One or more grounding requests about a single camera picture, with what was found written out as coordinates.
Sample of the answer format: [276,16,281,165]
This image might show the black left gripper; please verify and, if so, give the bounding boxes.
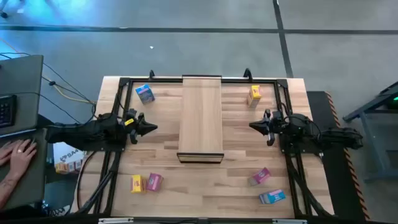
[123,108,158,145]

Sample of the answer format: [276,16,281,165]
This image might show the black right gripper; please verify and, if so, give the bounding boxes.
[249,108,283,147]

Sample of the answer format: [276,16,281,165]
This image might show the blue cereal box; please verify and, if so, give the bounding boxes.
[135,84,155,105]
[258,189,287,205]

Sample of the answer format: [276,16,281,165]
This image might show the yellow corn pops cereal box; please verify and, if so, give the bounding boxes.
[247,85,262,108]
[130,174,147,194]

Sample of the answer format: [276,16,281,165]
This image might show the magenta raisin bran cereal box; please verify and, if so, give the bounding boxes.
[146,172,164,192]
[248,167,272,187]

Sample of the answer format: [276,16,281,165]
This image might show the person's forearm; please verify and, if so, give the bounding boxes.
[0,174,20,210]

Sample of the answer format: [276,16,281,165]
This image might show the white printed cardboard box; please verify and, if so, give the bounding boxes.
[52,141,87,175]

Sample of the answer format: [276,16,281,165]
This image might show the black hazard-striped floor mat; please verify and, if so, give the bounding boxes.
[306,90,371,222]

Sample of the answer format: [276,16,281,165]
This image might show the blue-grey metal cart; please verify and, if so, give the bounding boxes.
[343,80,398,184]

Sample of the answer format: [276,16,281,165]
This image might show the person's hand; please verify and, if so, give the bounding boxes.
[0,140,16,166]
[9,139,38,181]

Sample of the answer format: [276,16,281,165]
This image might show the dark grey desk panel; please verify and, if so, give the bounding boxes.
[0,128,48,211]

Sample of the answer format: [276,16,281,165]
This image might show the light grey desk panel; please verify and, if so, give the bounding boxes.
[0,55,44,137]

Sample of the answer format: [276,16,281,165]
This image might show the black keyboard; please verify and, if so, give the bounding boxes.
[0,94,18,129]

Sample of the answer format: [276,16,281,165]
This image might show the black metal table frame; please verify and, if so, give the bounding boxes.
[73,76,333,218]

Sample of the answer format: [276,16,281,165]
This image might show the wooden shelf with black frame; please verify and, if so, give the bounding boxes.
[176,74,225,164]

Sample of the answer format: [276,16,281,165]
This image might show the silver metal bracket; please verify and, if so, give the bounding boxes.
[272,218,308,224]
[98,217,134,224]

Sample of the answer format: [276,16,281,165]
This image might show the thin black cable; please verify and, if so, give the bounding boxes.
[0,52,97,108]

